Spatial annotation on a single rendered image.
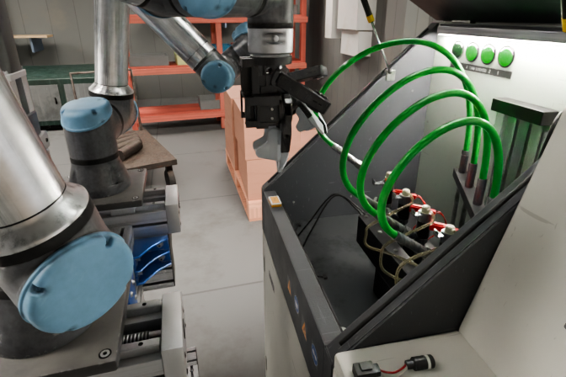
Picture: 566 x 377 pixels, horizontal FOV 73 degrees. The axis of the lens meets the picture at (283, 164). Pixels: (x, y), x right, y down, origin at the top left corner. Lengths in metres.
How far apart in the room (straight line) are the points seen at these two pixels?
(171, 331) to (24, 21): 7.34
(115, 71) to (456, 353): 1.00
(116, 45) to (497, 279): 1.00
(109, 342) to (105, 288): 0.17
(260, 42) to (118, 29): 0.57
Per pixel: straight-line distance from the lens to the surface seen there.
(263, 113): 0.65
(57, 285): 0.45
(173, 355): 0.68
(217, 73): 0.91
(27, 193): 0.43
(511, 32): 1.02
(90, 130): 1.03
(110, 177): 1.07
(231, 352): 2.00
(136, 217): 1.10
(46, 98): 5.92
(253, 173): 2.81
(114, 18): 1.12
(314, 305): 0.78
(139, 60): 5.18
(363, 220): 1.01
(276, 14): 0.62
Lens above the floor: 1.47
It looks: 22 degrees down
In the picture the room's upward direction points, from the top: straight up
